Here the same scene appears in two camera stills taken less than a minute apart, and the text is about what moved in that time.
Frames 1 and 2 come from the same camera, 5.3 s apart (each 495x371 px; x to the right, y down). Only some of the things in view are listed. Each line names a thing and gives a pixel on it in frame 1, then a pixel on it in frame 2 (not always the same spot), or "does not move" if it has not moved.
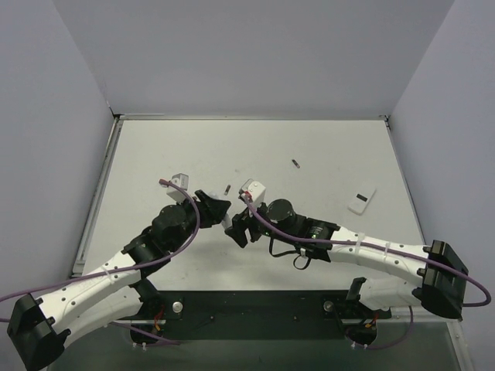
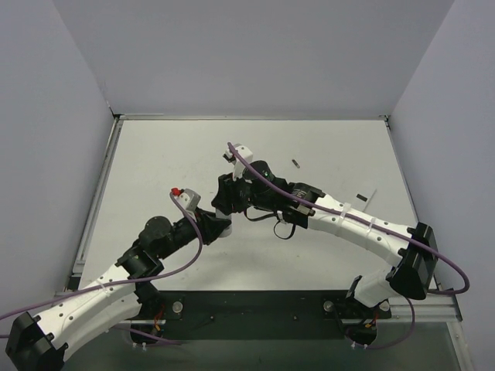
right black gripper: [247, 222] to [233, 194]
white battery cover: [361, 199] does not move
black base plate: [256, 315] does not move
